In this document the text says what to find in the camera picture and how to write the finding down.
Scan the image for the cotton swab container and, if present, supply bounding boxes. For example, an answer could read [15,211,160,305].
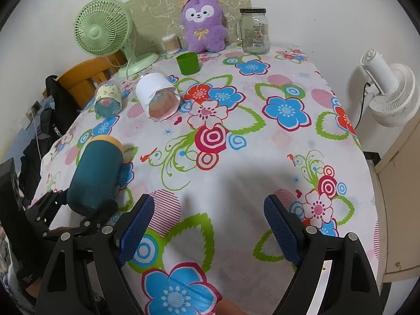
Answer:
[162,33,182,54]

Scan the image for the green desk fan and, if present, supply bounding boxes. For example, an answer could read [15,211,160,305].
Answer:
[73,0,159,78]

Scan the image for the white fan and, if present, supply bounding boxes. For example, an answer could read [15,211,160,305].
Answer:
[360,48,419,127]

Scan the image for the green patterned pillow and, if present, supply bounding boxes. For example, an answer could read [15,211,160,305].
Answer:
[125,0,251,54]

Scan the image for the orange wooden chair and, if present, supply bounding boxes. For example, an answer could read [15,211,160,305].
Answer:
[58,50,127,109]

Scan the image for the green plastic cup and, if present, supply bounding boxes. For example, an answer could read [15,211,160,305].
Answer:
[177,52,200,75]

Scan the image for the small patterned cup lying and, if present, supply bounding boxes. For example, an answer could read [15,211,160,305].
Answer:
[94,81,122,119]

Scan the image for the purple plush toy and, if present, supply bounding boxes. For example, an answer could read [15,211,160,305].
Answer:
[181,0,229,53]

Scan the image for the white cup lying down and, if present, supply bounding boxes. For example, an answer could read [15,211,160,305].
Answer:
[135,71,181,122]

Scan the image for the floral tablecloth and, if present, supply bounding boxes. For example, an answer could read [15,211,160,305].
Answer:
[36,46,379,314]

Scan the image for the black fan cable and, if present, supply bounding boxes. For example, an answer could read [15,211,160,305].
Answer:
[354,81,375,130]

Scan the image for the beige cabinet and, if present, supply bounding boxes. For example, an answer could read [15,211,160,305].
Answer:
[371,114,419,284]

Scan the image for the teal bottle with yellow lid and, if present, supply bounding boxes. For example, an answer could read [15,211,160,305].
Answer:
[67,135,123,217]

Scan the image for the glass jar with black lid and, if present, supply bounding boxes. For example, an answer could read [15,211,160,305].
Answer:
[237,8,270,55]

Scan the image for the black bag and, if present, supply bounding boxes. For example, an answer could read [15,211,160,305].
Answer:
[19,75,80,200]

